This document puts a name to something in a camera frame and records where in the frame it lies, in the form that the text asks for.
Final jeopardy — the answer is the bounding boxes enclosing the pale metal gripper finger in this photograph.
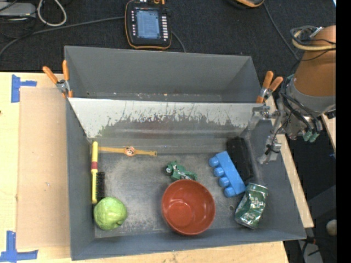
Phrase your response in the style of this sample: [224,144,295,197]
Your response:
[258,142,283,165]
[247,106,271,133]

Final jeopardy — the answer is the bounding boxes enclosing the black flat block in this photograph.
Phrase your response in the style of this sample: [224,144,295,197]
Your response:
[226,136,256,181]

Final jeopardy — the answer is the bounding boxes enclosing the blue toy building block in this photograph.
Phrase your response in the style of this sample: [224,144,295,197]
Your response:
[208,151,246,198]

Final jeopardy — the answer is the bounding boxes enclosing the crushed green drink can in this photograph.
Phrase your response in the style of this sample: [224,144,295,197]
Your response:
[234,182,269,230]

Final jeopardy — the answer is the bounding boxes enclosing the green toy motorcycle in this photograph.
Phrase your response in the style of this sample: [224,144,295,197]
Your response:
[165,161,199,182]

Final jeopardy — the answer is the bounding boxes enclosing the red bowl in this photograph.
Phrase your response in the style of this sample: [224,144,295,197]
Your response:
[161,179,217,236]

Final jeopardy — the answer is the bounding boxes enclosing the grey metal bin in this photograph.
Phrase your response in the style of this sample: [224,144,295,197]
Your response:
[63,45,307,261]

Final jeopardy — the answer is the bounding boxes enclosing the orange wristwatch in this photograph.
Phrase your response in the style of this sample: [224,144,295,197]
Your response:
[98,146,158,158]

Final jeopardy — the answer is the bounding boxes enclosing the yellow and black hairbrush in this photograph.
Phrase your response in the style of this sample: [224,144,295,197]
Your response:
[90,141,106,204]

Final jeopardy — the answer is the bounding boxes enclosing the green toy apple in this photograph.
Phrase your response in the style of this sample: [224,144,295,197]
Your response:
[93,196,128,231]

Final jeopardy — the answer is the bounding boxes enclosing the brown cardboard board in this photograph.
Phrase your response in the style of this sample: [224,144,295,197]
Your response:
[15,87,72,250]

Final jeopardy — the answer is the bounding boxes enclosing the black cylinder on white bracket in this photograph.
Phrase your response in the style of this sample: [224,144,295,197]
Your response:
[321,105,337,120]

